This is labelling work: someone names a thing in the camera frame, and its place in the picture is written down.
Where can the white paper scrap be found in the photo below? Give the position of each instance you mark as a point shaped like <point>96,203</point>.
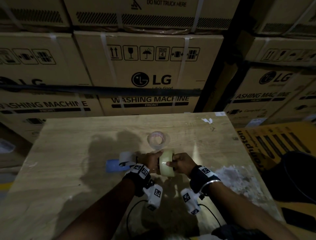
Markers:
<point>207,120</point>

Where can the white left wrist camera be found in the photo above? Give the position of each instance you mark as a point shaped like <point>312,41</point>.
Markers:
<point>154,195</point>

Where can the person's left hand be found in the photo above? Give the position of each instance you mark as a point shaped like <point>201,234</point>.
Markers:
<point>153,160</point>

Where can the person's right forearm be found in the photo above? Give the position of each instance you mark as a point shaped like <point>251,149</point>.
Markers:
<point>247,212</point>

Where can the plain brown cardboard box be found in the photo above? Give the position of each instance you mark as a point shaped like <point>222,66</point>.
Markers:
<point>12,158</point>

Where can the small white sticker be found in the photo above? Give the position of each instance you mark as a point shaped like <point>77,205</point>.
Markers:
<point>220,113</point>

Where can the dark metal rack upright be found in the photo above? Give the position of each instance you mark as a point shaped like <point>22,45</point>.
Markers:
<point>237,27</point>

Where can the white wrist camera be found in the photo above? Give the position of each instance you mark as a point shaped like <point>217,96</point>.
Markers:
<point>154,195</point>
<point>188,200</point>

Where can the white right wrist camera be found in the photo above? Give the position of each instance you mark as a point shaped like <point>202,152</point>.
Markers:
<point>188,200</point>

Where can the person's right hand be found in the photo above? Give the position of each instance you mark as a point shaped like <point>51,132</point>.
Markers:
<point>182,162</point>

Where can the person's left forearm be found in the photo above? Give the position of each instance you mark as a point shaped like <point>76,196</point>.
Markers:
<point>98,212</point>

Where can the blue tape dispenser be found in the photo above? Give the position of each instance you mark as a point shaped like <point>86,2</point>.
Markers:
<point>112,166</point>

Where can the yellow black printed carton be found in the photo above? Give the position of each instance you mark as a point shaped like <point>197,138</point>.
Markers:
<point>271,138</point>

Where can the white shipping label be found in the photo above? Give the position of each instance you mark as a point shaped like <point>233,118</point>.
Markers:
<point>255,122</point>

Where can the clear tape roll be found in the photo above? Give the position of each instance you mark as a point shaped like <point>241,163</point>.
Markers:
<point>166,169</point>

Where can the clear plastic document pouch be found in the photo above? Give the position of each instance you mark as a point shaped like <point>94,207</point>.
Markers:
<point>6,146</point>

